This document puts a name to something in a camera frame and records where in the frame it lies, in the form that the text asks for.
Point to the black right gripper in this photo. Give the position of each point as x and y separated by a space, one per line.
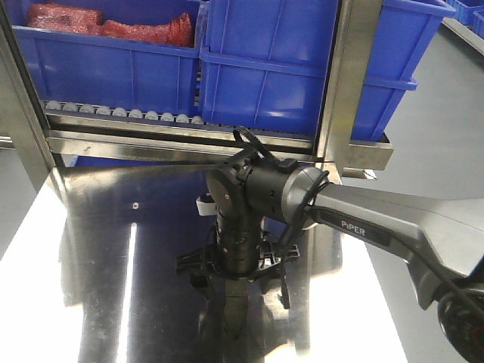
236 249

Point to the brake pad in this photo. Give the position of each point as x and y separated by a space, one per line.
235 307

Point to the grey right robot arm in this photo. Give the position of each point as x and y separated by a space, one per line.
262 205

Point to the grey roller conveyor track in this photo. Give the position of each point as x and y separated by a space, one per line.
102 110

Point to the blue bin under table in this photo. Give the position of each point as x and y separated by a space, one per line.
85 161

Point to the right blue plastic bin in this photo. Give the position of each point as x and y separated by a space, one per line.
264 63

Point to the blue plastic bin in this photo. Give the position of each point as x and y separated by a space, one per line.
106 71
264 63

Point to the left blue plastic bin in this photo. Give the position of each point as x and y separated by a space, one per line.
106 71

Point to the red bubble wrap bag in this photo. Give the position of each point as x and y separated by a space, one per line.
72 19

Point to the blue bins far right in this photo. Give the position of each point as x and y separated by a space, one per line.
469 13

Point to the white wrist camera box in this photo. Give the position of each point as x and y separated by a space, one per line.
206 205

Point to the stainless steel rack frame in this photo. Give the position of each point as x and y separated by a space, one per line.
42 137

